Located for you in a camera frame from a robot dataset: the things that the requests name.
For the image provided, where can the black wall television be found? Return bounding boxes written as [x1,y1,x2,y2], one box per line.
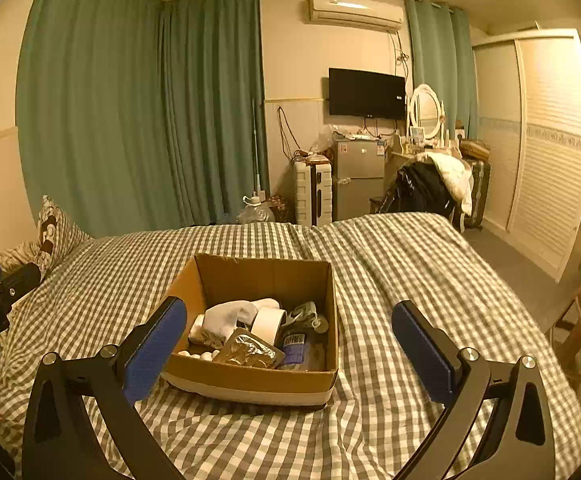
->
[328,67,407,121]

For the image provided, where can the white oval mirror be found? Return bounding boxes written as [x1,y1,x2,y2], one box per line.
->
[408,84,445,140]

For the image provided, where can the black jacket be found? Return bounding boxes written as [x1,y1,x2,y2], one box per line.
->
[378,161,456,219]

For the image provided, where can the grey strap bundle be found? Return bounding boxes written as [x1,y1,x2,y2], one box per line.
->
[285,301,329,334]

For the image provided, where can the white louvred wardrobe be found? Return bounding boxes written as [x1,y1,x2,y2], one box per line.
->
[472,29,581,282]

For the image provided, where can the cotton swab container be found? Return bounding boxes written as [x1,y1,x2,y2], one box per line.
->
[279,327,329,371]

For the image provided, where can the brown patterned bag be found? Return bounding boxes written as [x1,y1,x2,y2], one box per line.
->
[265,199,294,222]

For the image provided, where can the beige tape roll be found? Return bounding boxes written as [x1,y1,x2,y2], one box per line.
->
[249,307,288,346]

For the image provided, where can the olive hard suitcase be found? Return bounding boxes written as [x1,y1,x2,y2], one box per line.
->
[463,157,492,231]

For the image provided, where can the wall cables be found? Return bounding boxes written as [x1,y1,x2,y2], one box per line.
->
[277,106,297,157]

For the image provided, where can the white air conditioner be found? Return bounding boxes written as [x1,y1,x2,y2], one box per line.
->
[305,0,404,31]

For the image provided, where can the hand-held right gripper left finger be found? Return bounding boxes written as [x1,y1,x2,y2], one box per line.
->
[22,296,188,480]

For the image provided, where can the patterned pillow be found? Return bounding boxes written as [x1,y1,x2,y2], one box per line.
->
[35,195,92,272]

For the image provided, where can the silver foil packet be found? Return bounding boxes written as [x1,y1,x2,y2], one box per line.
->
[213,327,286,370]

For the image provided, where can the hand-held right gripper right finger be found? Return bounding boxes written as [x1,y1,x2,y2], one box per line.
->
[391,301,556,480]

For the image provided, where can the silver small fridge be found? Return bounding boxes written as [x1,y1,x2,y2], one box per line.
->
[331,139,386,222]

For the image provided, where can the large green curtain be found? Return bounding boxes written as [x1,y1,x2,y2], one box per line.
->
[15,0,271,241]

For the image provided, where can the narrow green curtain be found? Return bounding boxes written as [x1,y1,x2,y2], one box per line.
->
[405,0,479,142]

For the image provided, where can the white padded jacket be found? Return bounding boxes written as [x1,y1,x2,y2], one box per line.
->
[428,152,473,217]

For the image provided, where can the white sock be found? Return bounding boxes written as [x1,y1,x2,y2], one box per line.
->
[203,298,281,339]

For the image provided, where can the floral duvet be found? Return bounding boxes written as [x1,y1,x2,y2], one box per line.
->
[0,239,46,281]

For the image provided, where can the clear water jug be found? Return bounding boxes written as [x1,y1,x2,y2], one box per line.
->
[237,195,275,225]

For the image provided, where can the cardboard box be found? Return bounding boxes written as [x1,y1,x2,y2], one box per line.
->
[160,253,340,407]

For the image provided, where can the white ribbed suitcase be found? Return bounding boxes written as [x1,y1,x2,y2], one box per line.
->
[292,160,334,227]

